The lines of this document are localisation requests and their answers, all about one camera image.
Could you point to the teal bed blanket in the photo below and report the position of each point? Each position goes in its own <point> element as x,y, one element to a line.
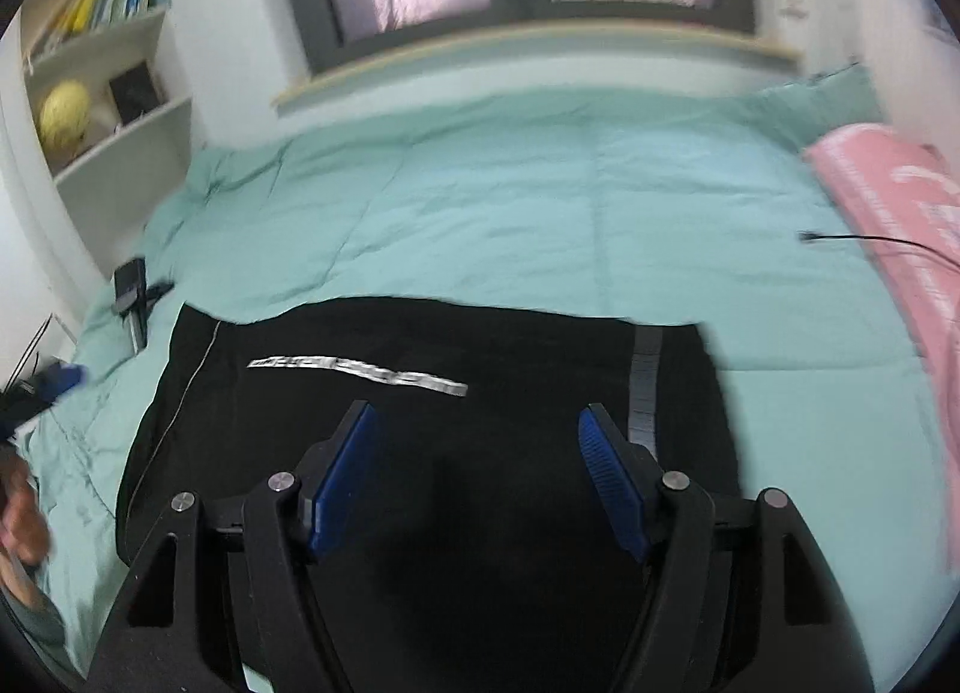
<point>487,213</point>

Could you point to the pink pillow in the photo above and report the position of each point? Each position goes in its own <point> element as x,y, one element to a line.
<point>892,213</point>

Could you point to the white drawing poster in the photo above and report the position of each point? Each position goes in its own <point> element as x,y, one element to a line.
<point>30,355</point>

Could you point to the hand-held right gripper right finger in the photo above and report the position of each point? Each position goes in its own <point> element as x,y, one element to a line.
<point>615,483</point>

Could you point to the black hooded jacket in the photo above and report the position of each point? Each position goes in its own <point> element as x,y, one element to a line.
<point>450,438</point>

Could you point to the teal pillow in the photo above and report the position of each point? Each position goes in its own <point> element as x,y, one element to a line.
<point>825,104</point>

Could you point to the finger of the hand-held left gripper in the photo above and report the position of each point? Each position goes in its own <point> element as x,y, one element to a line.
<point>64,378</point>

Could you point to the person's left hand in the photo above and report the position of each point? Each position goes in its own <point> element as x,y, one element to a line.
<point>22,520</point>

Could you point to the wooden windowsill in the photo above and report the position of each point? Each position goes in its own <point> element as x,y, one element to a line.
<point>525,52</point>

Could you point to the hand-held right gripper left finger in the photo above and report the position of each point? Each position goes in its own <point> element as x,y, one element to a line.
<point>345,483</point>

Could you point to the white bookshelf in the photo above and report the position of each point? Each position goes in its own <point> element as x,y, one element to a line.
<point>112,40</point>

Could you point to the yellow globe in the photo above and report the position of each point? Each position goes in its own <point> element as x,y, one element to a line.
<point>64,117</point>

